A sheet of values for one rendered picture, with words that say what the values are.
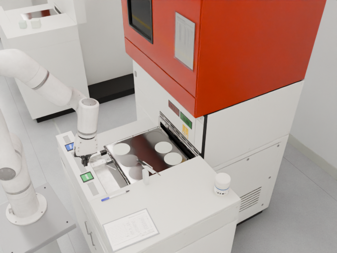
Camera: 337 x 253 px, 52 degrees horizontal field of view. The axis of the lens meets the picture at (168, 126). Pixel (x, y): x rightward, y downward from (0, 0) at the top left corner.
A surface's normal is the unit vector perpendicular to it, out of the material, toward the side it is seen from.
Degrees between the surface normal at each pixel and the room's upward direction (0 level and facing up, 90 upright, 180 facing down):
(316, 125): 90
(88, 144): 92
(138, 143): 0
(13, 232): 2
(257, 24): 90
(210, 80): 90
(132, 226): 0
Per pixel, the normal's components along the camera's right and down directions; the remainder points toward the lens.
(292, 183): 0.00, -0.78
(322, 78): -0.87, 0.31
